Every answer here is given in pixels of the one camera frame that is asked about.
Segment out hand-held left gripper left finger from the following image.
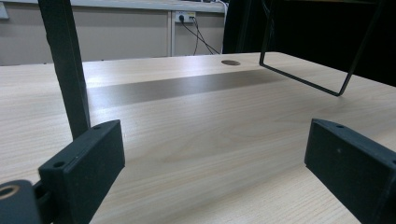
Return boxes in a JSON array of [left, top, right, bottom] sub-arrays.
[[38, 119, 126, 224]]

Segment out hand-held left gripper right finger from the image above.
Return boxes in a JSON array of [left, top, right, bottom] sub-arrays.
[[304, 118, 396, 224]]

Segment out white desk leg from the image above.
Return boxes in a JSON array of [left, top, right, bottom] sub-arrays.
[[166, 10, 175, 58]]

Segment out black wall cables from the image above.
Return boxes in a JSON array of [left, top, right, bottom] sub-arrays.
[[178, 14, 221, 56]]

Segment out white wall socket with plug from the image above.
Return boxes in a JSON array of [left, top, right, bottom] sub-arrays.
[[174, 10, 197, 24]]

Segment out white hanging cable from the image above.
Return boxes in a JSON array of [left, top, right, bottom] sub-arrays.
[[214, 0, 230, 54]]

